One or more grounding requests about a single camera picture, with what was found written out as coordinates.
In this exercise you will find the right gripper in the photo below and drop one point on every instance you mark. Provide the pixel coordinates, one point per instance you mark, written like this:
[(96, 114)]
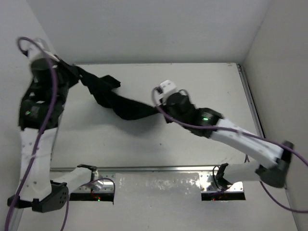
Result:
[(164, 108)]

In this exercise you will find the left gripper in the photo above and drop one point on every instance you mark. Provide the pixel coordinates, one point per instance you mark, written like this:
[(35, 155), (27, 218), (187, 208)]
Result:
[(66, 70)]

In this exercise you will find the black t-shirt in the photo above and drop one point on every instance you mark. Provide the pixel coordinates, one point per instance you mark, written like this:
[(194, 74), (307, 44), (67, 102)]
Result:
[(102, 89)]

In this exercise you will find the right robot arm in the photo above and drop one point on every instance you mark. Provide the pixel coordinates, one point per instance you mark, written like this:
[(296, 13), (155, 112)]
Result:
[(270, 162)]

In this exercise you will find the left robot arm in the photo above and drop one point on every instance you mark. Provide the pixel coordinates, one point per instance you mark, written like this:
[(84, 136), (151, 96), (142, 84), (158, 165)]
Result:
[(82, 174)]

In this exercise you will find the white front cover panel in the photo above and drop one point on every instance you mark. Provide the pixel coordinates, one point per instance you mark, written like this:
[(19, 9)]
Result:
[(165, 211)]

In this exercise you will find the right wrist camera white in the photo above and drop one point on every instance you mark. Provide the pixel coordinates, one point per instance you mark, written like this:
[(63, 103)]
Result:
[(164, 90)]

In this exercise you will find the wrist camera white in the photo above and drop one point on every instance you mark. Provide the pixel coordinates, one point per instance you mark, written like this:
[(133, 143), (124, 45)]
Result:
[(164, 90), (35, 53)]

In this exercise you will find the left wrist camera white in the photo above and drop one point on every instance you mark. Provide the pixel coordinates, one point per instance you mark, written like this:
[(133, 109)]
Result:
[(35, 53)]

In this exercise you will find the right aluminium frame rail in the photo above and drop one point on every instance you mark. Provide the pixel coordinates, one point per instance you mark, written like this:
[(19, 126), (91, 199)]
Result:
[(250, 100)]

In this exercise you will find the aluminium frame rail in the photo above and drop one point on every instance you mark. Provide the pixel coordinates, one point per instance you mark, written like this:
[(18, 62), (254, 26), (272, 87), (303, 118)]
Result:
[(16, 214), (250, 100)]

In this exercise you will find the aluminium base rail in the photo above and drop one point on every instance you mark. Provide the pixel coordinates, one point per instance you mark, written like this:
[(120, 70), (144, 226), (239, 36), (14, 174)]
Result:
[(184, 179)]

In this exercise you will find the left aluminium frame rail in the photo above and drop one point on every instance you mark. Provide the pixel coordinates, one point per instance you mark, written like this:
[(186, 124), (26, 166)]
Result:
[(16, 214)]

